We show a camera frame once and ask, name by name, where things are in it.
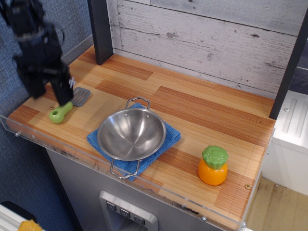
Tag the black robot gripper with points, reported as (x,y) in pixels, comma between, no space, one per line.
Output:
(41,61)

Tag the green handled grey spatula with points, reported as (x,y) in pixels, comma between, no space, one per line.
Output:
(80,96)

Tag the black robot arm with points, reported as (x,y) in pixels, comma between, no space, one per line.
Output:
(27,14)

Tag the silver metal pan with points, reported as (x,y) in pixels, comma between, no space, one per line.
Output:
(131,134)

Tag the blue folded cloth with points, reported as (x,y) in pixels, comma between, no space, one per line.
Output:
(172,137)

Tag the yellow object bottom left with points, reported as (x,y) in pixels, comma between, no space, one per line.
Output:
(29,225)

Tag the silver dispenser button panel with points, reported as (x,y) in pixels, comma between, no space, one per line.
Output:
(121,215)

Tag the orange toy carrot green top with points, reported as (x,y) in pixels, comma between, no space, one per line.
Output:
(213,168)

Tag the white ridged side counter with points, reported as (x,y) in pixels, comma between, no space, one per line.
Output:
(286,159)

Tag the clear acrylic guard rail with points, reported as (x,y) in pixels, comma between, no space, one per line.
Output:
(204,112)

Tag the dark grey left post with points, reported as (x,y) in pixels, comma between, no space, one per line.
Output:
(101,32)

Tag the dark grey post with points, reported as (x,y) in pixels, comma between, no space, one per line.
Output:
(291,67)
(101,32)

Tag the dark grey right post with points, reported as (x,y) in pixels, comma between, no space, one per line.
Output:
(291,67)

